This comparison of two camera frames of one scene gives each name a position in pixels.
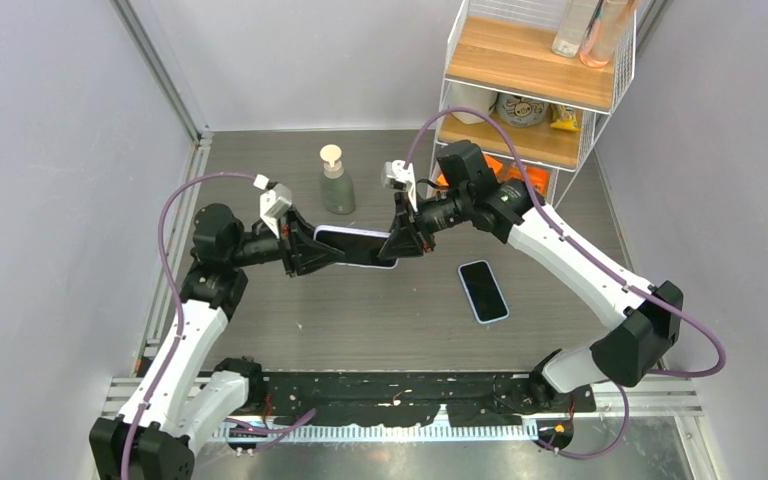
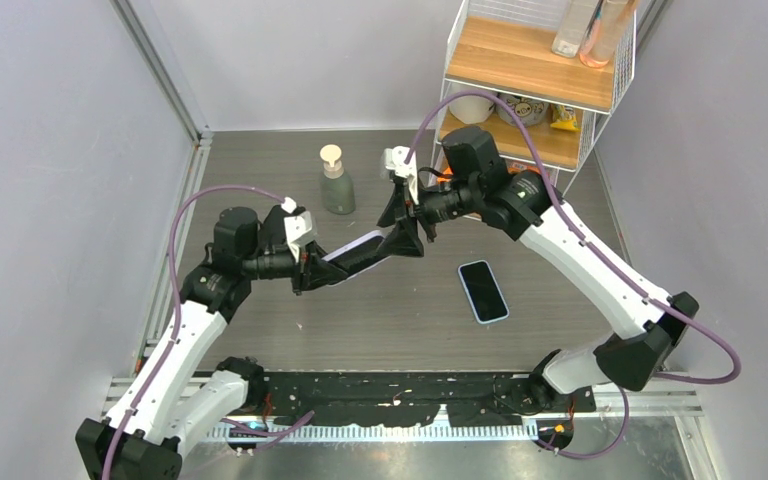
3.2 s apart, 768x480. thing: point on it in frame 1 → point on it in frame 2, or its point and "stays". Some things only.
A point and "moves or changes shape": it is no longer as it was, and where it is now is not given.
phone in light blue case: (483, 292) stays
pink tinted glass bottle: (602, 37) stays
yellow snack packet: (564, 117) stays
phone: (360, 247) moves or changes shape
